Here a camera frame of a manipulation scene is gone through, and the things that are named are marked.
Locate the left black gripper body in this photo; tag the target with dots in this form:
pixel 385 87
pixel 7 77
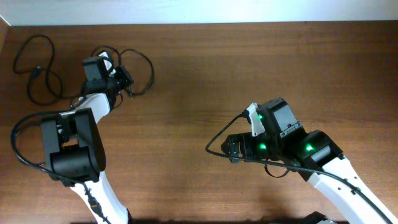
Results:
pixel 120 80

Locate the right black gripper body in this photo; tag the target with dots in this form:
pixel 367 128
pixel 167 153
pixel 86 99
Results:
pixel 262 146

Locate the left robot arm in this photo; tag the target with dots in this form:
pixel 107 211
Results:
pixel 74 152

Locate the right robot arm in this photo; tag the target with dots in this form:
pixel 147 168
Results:
pixel 320 162

